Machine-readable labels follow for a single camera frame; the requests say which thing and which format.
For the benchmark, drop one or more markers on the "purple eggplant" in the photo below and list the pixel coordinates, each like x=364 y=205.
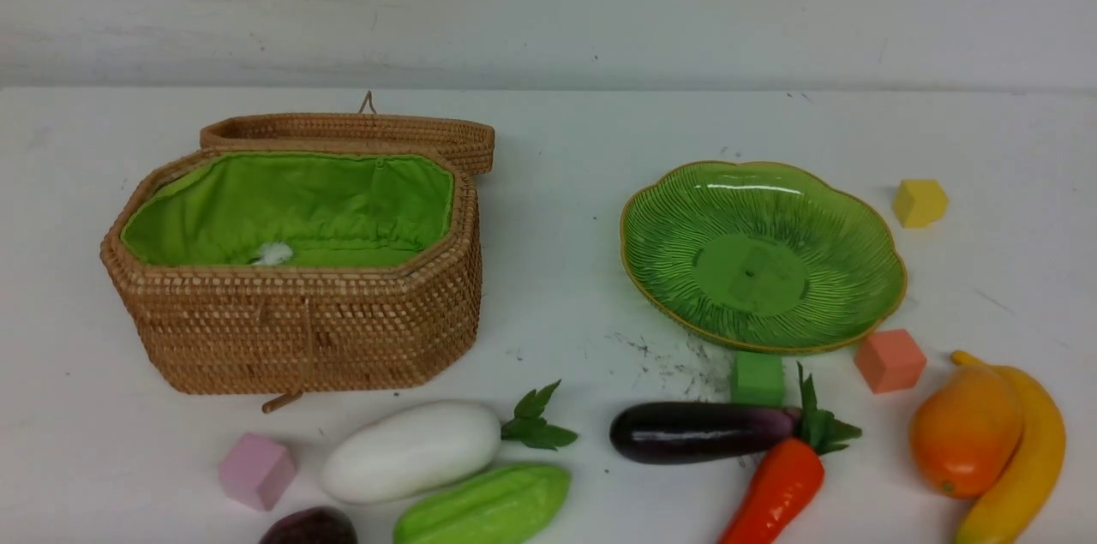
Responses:
x=668 y=432

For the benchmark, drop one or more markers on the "white radish with green leaves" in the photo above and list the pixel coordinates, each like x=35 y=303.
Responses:
x=433 y=445

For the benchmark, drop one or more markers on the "green cucumber toy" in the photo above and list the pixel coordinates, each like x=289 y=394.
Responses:
x=510 y=504

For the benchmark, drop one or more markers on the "orange carrot with green top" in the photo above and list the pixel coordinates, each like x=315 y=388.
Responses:
x=790 y=474

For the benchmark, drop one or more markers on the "dark purple mangosteen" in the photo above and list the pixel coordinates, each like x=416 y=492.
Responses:
x=317 y=525

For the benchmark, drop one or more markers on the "orange mango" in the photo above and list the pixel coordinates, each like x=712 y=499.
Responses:
x=963 y=436

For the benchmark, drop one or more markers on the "yellow banana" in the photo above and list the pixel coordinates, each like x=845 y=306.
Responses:
x=1004 y=513

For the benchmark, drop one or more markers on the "woven wicker basket lid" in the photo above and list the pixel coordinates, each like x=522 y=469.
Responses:
x=466 y=145

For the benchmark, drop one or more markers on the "green leaf-shaped glass plate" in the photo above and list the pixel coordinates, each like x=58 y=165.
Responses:
x=761 y=257

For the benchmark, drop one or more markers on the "green foam cube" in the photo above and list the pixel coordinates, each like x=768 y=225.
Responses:
x=757 y=379

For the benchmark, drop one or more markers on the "woven wicker basket green lining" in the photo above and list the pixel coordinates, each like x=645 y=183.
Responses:
x=290 y=272

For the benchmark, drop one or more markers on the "orange foam cube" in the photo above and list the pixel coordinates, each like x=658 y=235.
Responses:
x=890 y=361

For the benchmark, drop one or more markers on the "yellow foam cube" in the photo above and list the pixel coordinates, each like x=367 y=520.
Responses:
x=919 y=202

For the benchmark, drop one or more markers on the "pink foam cube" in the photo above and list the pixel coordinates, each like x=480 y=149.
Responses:
x=256 y=472

